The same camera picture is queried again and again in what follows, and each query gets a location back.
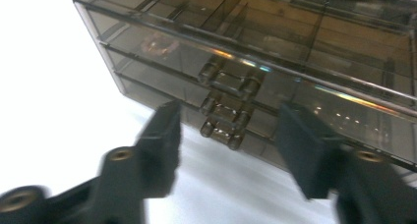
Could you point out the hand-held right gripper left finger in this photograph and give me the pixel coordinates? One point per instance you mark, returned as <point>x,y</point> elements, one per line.
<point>157,158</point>

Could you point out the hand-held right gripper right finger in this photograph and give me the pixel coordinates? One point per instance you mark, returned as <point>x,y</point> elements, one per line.
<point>314,152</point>

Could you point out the smoky transparent drawer box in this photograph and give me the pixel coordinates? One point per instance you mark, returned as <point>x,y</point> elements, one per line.
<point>278,53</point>

